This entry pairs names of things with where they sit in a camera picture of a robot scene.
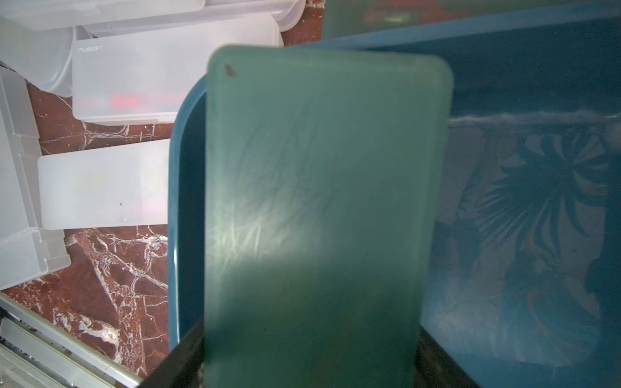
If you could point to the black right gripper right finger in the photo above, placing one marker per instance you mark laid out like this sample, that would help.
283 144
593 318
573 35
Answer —
436 368

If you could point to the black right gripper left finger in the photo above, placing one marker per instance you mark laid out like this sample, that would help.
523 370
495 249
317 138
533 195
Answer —
183 366

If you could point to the green pencil case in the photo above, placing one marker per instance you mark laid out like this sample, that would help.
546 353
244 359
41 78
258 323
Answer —
348 18
321 186

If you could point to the clear pencil case lower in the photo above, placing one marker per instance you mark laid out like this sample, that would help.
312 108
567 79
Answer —
122 185

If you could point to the clear pencil case labelled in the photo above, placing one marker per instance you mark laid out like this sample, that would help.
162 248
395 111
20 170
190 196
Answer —
28 251

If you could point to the clear pencil case pink inside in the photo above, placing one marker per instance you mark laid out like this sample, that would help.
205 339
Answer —
143 77

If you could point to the clear pencil case left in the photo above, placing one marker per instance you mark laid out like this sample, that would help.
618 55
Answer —
42 58

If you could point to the clear pencil case top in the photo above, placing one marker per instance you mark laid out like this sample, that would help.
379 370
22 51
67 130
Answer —
103 18

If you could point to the teal plastic tray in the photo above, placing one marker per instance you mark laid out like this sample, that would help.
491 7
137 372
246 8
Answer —
523 280

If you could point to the aluminium front rail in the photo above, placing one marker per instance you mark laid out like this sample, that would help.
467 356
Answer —
35 353

